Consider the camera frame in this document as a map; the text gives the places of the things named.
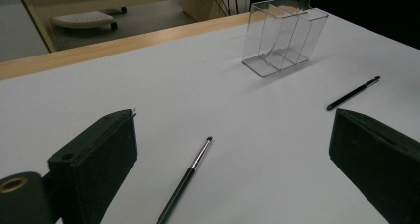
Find black cables under desk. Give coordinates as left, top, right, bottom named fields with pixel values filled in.
left=211, top=0, right=251, bottom=17

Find dark curtain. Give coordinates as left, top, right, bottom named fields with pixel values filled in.
left=250, top=0, right=420, bottom=50

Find low wheeled stand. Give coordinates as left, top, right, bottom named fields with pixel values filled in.
left=49, top=6, right=128, bottom=31

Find black pen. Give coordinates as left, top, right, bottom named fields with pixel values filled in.
left=326, top=75, right=381, bottom=112

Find clear acrylic organizer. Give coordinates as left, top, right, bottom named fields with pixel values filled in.
left=241, top=0, right=330, bottom=78

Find wooden table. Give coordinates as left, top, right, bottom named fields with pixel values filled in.
left=0, top=11, right=252, bottom=82

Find black makeup brush silver ferrule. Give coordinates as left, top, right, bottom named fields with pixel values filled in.
left=156, top=136, right=214, bottom=224

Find white table board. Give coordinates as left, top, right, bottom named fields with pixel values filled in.
left=0, top=7, right=420, bottom=224

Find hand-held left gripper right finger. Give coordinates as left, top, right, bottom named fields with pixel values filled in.
left=328, top=108, right=420, bottom=224

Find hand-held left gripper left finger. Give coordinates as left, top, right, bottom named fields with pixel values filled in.
left=47, top=108, right=138, bottom=224

